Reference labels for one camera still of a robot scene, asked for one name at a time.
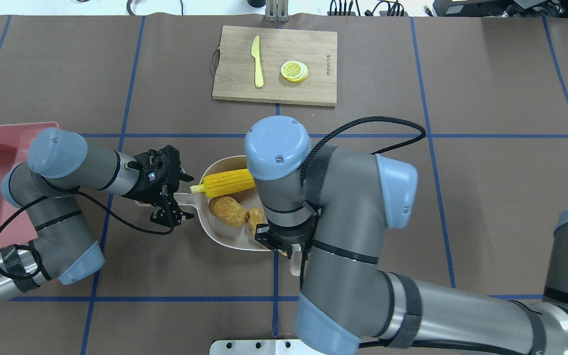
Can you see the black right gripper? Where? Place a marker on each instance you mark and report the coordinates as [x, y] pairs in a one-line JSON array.
[[280, 237]]

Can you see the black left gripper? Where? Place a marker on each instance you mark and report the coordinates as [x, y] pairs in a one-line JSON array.
[[142, 191]]

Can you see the tan toy ginger root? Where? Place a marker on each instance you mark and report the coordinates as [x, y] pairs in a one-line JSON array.
[[256, 216]]

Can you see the beige plastic dustpan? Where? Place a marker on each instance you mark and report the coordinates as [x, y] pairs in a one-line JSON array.
[[223, 234]]

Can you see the brown toy potato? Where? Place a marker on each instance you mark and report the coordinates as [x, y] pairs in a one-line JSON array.
[[228, 210]]

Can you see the yellow toy corn cob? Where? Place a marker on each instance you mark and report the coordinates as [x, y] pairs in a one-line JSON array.
[[224, 183]]

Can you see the beige black-bristle brush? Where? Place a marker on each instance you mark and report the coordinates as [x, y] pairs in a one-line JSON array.
[[294, 258]]

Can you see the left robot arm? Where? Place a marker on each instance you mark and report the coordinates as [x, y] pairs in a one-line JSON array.
[[48, 237]]

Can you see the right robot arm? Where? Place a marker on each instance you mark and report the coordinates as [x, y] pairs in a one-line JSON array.
[[341, 202]]

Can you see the wooden cutting board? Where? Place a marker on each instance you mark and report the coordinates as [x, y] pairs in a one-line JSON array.
[[234, 76]]

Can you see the yellow plastic knife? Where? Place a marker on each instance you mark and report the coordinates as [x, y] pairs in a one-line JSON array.
[[256, 54]]

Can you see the yellow lemon slices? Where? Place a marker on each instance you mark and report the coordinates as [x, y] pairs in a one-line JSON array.
[[294, 71]]

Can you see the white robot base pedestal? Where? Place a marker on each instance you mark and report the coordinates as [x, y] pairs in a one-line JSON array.
[[261, 347]]

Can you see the aluminium frame post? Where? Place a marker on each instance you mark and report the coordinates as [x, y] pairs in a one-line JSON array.
[[276, 11]]

